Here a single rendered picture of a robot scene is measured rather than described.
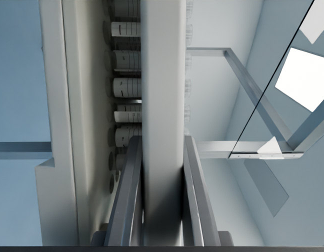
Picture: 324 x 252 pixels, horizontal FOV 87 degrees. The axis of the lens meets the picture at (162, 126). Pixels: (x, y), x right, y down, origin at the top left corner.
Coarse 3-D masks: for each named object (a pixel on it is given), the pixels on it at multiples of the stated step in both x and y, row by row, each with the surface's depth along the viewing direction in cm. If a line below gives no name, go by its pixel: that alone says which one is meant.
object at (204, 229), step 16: (192, 144) 9; (192, 160) 8; (192, 176) 8; (192, 192) 7; (192, 208) 6; (208, 208) 6; (192, 224) 6; (208, 224) 6; (192, 240) 6; (208, 240) 6; (224, 240) 6
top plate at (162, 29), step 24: (144, 0) 7; (168, 0) 7; (144, 24) 7; (168, 24) 7; (144, 48) 7; (168, 48) 7; (144, 72) 8; (168, 72) 8; (144, 96) 8; (168, 96) 8; (144, 120) 8; (168, 120) 8; (144, 144) 8; (168, 144) 8; (144, 168) 8; (168, 168) 8; (144, 192) 8; (168, 192) 8; (144, 216) 9; (168, 216) 8; (144, 240) 9; (168, 240) 9
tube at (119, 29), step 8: (104, 24) 11; (112, 24) 11; (120, 24) 11; (128, 24) 11; (136, 24) 11; (104, 32) 11; (112, 32) 11; (120, 32) 11; (128, 32) 11; (136, 32) 11; (112, 40) 11; (120, 40) 11; (128, 40) 11; (136, 40) 11
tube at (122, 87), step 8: (112, 80) 11; (120, 80) 11; (128, 80) 11; (136, 80) 11; (184, 80) 11; (112, 88) 11; (120, 88) 11; (128, 88) 11; (136, 88) 11; (184, 88) 11; (112, 96) 12; (120, 96) 12; (128, 96) 12; (136, 96) 12; (184, 96) 12
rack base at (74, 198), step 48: (48, 0) 7; (96, 0) 10; (48, 48) 7; (96, 48) 9; (48, 96) 7; (96, 96) 9; (96, 144) 9; (48, 192) 8; (96, 192) 9; (48, 240) 8
